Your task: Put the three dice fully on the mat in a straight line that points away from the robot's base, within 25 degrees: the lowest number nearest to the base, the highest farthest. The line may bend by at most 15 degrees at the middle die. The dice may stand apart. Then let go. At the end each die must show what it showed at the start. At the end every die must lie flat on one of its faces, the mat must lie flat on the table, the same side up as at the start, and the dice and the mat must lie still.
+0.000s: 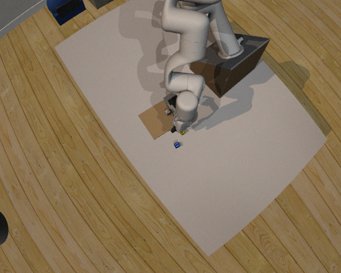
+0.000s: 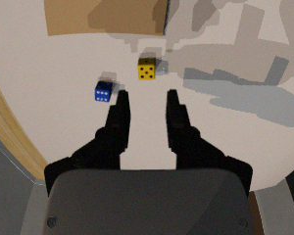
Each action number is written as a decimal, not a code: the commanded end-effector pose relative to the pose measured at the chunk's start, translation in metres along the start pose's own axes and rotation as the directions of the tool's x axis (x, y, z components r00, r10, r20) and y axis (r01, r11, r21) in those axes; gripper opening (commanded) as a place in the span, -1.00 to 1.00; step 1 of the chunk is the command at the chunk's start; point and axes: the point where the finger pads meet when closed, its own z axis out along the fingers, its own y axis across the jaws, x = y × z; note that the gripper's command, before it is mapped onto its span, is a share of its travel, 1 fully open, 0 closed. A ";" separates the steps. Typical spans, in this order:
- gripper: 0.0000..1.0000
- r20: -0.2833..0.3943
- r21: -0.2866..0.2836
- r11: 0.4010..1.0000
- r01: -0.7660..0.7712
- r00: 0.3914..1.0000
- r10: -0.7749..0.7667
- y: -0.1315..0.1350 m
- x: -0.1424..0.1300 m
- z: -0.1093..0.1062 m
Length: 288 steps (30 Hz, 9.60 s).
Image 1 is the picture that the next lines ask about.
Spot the tan mat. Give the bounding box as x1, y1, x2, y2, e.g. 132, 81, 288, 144
139, 101, 174, 140

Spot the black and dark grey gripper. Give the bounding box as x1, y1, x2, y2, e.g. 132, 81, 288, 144
171, 111, 198, 133

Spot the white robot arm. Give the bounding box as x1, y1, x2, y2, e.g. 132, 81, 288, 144
161, 0, 244, 123

